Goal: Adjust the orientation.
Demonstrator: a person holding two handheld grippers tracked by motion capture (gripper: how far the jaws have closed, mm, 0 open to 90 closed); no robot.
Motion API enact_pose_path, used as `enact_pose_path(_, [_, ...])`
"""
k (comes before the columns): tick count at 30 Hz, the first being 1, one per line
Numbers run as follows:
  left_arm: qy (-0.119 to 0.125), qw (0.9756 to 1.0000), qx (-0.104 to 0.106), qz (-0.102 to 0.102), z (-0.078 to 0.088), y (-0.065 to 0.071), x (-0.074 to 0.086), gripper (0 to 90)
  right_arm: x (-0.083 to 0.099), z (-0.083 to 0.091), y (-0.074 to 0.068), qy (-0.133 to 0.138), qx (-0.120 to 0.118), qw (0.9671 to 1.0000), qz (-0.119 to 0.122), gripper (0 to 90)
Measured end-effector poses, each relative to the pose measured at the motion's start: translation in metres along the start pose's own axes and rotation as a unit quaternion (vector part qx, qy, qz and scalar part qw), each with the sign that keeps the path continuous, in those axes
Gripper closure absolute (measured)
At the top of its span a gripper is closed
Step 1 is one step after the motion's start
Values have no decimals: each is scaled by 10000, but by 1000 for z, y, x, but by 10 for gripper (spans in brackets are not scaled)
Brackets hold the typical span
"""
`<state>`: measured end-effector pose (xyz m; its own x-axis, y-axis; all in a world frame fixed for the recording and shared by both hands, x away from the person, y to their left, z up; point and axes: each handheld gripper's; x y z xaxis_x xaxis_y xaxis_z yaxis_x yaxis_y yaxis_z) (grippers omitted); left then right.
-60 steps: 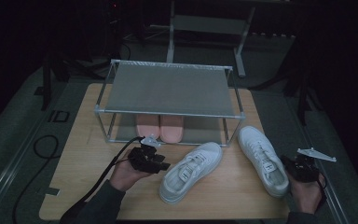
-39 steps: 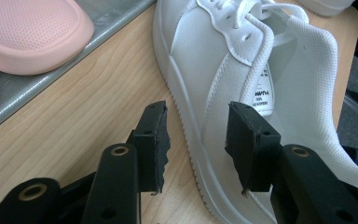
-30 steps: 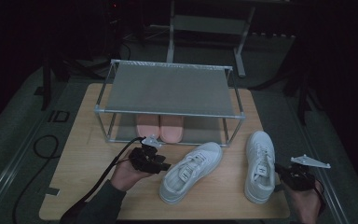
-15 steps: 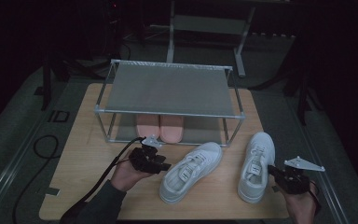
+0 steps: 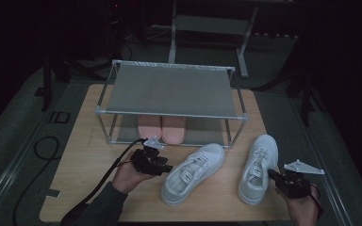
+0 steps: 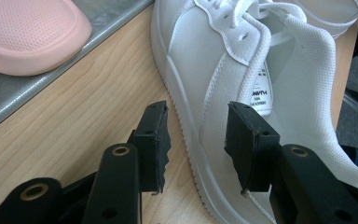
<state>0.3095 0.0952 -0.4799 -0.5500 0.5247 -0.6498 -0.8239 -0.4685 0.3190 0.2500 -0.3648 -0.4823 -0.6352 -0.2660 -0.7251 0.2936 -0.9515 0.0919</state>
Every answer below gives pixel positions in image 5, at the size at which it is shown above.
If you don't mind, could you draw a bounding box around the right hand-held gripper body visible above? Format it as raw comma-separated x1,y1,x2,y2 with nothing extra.
274,158,326,200

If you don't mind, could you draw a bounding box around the black floor cable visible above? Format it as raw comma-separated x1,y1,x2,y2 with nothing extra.
11,135,61,226

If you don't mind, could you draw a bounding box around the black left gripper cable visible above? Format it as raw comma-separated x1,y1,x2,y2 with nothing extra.
60,137,148,226

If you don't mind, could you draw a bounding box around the white sneaker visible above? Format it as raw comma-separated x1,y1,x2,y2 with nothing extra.
160,142,226,207
237,134,280,207

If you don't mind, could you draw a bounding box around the grey metal shoe rack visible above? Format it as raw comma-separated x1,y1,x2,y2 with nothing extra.
94,59,250,150

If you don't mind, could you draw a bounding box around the white metal desk frame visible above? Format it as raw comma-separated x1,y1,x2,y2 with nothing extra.
167,0,259,79

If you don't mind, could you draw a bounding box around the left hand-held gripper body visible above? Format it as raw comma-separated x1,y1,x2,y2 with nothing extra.
129,135,166,177

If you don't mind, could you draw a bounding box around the person's left hand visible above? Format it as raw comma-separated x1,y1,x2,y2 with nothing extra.
111,159,158,195

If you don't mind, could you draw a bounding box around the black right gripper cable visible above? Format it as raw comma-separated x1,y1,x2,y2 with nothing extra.
308,183,325,221

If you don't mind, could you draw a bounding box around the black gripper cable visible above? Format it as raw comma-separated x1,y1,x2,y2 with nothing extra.
60,137,148,226
308,183,325,221

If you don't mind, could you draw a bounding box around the black stand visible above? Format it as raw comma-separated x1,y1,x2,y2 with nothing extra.
251,31,328,128
40,46,107,113

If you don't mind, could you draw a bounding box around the pink slipper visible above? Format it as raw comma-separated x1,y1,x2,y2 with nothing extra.
137,115,163,142
160,116,188,146

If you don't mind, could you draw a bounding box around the person's right hand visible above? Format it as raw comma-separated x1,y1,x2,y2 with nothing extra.
283,184,323,226

